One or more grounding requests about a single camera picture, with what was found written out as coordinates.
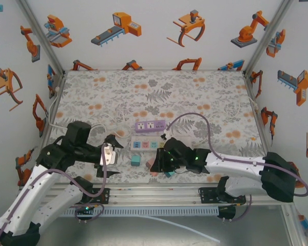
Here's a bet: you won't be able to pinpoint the aluminium front rail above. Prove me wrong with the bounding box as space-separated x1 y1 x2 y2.
48 183 262 206

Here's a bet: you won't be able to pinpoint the white slotted cable duct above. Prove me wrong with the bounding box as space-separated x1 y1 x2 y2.
61 206 219 217

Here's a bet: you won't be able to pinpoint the floral table cover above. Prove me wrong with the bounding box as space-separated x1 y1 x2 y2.
40 69 273 185

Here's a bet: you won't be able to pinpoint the aluminium side rail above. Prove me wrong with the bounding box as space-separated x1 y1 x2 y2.
243 72 273 154
40 74 67 147

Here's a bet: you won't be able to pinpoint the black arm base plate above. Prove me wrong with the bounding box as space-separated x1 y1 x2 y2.
92 188 111 205
199 187 218 204

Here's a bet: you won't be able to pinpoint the white plastic tube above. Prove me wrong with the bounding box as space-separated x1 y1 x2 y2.
141 214 221 243

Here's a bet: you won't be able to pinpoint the grey wall outlet plate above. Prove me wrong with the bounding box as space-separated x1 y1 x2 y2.
49 74 65 99

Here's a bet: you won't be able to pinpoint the purple power strip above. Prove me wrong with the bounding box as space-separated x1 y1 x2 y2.
134 119 168 134

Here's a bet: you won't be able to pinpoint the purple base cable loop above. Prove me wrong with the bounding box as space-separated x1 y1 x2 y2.
75 202 104 224
222 194 253 223

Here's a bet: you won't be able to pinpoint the white power strip coloured sockets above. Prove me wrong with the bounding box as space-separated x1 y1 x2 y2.
130 136 168 152

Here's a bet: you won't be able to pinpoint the aluminium frame post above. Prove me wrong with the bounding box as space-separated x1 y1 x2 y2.
16 0 67 75
242 0 296 75

